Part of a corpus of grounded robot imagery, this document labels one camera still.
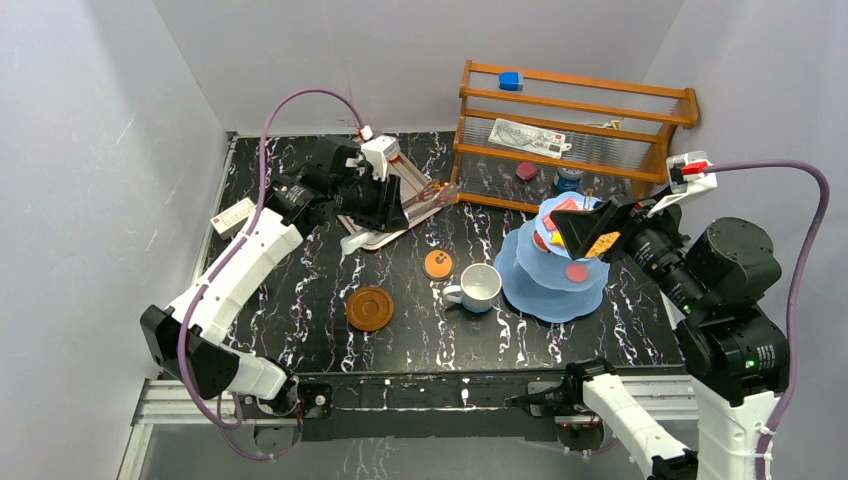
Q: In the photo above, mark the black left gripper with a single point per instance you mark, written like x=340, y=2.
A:
x=387, y=206

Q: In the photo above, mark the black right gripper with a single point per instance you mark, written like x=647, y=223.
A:
x=578, y=228

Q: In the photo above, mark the brown chocolate chip cookie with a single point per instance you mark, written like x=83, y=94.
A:
x=603, y=244

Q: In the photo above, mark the orange yellow pastry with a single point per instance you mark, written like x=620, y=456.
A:
x=556, y=239

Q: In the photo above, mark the pink round macaron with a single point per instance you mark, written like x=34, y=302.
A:
x=577, y=273

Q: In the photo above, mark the red sprinkled donut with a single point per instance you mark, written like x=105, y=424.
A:
x=539, y=243

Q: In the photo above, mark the steel food tongs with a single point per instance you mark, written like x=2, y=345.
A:
x=424, y=204

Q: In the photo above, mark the orange oval pastry piece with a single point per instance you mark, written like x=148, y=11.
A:
x=446, y=196

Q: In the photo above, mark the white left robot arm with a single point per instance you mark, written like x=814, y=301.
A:
x=186, y=338

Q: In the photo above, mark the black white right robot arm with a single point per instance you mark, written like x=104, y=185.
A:
x=737, y=358

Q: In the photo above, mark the steel serving tray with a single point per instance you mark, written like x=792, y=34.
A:
x=413, y=183

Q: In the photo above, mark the blue lidded jar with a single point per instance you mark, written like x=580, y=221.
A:
x=567, y=179

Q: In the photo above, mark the orange black round coaster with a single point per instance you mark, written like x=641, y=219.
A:
x=438, y=265

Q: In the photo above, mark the blue three-tier cake stand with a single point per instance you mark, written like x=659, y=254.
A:
x=535, y=282

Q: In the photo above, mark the maroon heart-shaped object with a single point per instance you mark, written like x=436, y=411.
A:
x=526, y=171

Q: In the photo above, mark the brown wooden round coaster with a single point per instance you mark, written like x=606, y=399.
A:
x=369, y=308

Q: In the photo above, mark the white ceramic mug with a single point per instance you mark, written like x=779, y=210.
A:
x=478, y=287

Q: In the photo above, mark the packaged ruler protractor set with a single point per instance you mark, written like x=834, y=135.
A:
x=529, y=139

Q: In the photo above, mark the wooden two-tier shelf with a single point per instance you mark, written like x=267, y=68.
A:
x=618, y=129

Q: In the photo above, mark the blue block on shelf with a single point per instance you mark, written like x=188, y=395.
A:
x=511, y=81

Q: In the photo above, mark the small white cardboard box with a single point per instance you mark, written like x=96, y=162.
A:
x=231, y=220

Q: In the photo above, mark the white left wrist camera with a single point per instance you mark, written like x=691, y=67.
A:
x=378, y=151

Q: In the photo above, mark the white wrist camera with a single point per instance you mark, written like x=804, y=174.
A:
x=688, y=179
x=378, y=151

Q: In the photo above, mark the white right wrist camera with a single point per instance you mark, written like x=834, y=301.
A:
x=688, y=179

